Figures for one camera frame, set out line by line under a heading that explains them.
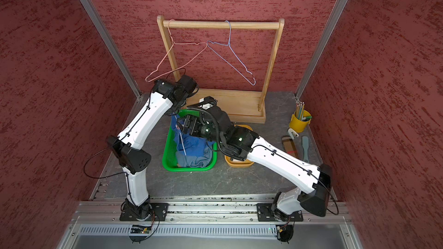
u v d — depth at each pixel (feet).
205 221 2.38
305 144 3.12
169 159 2.76
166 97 1.72
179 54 3.28
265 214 2.42
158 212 2.39
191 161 2.60
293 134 3.22
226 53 3.28
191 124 1.79
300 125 3.27
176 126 1.89
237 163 2.90
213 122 1.42
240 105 3.84
